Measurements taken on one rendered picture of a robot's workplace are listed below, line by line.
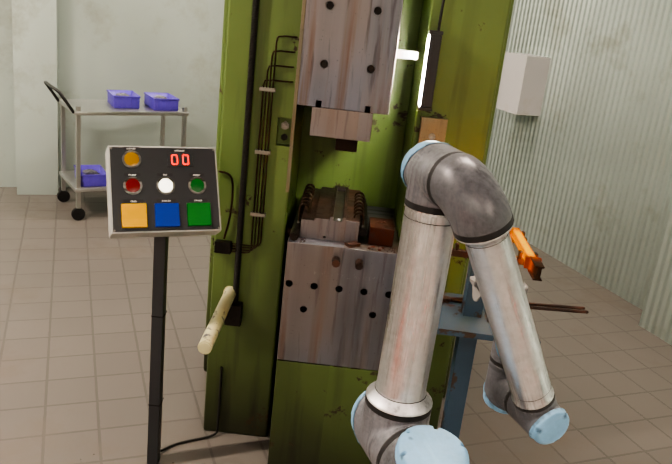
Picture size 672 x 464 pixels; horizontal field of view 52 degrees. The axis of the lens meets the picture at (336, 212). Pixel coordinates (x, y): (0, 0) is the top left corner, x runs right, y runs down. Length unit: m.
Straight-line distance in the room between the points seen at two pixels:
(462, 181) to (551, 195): 4.34
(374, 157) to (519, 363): 1.49
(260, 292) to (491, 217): 1.50
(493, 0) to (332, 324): 1.21
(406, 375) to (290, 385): 1.10
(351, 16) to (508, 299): 1.18
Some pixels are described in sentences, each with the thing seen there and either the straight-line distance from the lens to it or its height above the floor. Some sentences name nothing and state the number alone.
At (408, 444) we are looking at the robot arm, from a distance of 1.47.
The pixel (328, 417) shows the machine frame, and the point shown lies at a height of 0.26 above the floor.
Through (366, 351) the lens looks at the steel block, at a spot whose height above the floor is 0.54.
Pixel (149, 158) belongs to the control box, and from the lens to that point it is 2.26.
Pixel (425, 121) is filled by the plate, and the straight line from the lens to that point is 2.40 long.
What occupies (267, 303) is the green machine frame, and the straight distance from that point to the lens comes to 2.64.
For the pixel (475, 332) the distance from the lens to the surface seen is 2.23.
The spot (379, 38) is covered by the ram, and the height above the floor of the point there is 1.60.
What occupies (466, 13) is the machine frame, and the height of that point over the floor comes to 1.71.
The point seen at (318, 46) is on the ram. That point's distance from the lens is 2.25.
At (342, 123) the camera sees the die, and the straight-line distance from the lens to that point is 2.28.
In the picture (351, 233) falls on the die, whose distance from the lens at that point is 2.37.
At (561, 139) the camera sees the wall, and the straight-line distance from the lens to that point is 5.53.
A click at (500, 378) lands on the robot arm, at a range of 1.67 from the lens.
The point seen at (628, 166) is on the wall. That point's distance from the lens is 5.01.
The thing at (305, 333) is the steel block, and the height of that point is 0.58.
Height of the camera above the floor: 1.70
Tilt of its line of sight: 17 degrees down
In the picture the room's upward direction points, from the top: 6 degrees clockwise
